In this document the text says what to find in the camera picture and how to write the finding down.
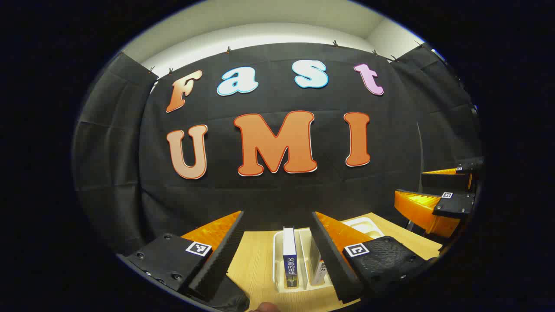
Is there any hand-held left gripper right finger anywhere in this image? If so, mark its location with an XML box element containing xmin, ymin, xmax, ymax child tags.
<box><xmin>311</xmin><ymin>211</ymin><xmax>438</xmax><ymax>304</ymax></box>

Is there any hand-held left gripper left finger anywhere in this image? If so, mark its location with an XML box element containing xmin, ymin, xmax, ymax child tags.
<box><xmin>118</xmin><ymin>211</ymin><xmax>245</xmax><ymax>304</ymax></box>

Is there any grey portrait cover book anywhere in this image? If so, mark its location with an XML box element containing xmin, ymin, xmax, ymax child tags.
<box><xmin>309</xmin><ymin>247</ymin><xmax>328</xmax><ymax>286</ymax></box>

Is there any blue cover book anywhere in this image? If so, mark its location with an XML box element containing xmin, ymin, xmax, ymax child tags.
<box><xmin>283</xmin><ymin>226</ymin><xmax>300</xmax><ymax>289</ymax></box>

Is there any white plastic bookshelf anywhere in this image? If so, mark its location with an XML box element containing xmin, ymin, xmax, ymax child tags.
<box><xmin>272</xmin><ymin>217</ymin><xmax>385</xmax><ymax>293</ymax></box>

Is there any black backdrop cloth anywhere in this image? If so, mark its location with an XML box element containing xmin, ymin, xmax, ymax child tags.
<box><xmin>72</xmin><ymin>41</ymin><xmax>484</xmax><ymax>256</ymax></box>

